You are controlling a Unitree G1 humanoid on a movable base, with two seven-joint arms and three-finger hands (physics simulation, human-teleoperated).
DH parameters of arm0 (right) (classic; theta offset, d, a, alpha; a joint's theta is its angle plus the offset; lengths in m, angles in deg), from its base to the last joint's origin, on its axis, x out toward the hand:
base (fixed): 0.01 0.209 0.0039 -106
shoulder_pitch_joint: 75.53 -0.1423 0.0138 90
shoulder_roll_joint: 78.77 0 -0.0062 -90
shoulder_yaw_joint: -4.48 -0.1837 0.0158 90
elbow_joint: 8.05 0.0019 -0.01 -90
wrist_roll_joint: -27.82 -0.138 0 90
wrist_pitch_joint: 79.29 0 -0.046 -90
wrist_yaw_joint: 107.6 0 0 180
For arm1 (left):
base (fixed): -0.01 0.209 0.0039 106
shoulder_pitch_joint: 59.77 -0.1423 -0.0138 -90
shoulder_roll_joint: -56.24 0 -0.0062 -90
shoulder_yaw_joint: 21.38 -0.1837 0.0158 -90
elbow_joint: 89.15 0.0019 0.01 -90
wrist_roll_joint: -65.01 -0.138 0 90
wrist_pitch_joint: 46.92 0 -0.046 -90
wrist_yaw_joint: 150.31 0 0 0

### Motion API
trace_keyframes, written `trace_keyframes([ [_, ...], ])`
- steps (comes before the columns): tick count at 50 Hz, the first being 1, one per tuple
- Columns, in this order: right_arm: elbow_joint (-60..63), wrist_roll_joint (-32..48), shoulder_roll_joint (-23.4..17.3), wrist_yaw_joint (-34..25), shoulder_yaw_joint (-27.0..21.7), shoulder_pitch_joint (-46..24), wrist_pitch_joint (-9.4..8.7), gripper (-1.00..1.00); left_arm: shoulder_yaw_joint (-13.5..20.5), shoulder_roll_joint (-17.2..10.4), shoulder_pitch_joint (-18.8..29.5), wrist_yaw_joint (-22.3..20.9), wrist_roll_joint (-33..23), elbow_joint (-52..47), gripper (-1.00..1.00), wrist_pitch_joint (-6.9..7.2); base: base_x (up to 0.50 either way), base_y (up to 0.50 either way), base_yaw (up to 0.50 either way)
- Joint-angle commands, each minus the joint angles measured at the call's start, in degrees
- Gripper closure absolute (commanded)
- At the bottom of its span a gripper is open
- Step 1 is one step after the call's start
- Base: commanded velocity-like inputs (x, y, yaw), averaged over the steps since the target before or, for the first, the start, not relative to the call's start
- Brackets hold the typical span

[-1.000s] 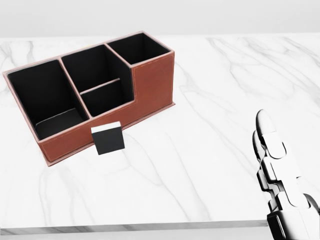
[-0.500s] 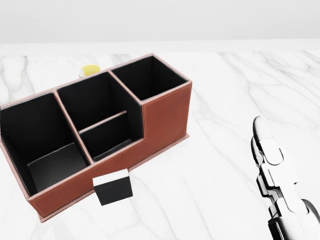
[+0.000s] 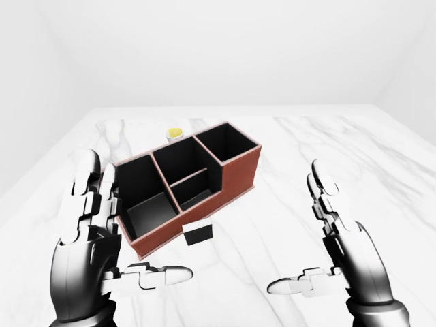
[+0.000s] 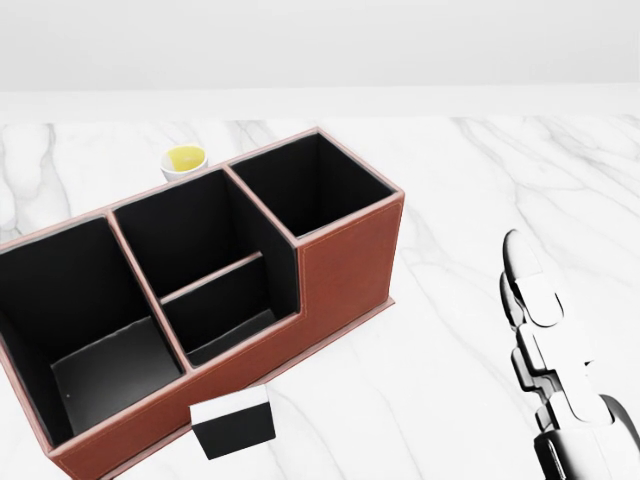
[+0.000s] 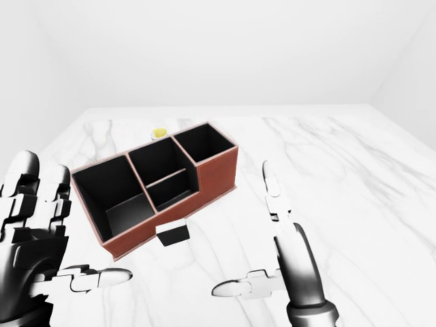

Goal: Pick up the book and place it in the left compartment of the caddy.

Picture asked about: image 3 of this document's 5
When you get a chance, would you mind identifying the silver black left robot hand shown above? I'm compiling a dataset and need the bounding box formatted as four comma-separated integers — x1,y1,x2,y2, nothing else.
49,148,194,324

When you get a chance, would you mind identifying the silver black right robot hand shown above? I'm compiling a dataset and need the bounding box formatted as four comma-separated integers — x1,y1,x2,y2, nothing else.
266,159,394,305

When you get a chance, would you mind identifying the small black white book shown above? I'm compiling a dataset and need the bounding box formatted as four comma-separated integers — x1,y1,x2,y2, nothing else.
183,218,215,246

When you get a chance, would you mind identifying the red-brown desk caddy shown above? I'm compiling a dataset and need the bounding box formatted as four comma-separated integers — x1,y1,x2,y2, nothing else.
100,120,263,257

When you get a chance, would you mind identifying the white cup with yellow inside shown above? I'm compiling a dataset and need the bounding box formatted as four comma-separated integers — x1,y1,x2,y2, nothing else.
166,127,184,143

